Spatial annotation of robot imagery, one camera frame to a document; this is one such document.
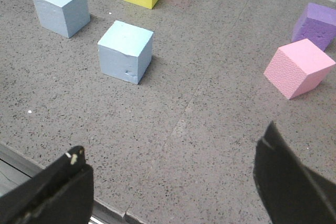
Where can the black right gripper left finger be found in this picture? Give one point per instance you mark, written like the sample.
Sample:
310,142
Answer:
61,193

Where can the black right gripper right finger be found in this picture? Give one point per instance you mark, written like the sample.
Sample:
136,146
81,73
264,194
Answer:
290,191

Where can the light blue dented foam block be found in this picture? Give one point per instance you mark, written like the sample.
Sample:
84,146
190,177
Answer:
125,51

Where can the pink foam block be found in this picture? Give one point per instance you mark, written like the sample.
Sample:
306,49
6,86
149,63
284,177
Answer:
298,67

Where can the purple foam block right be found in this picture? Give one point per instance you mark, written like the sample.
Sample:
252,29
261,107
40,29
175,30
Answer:
316,23

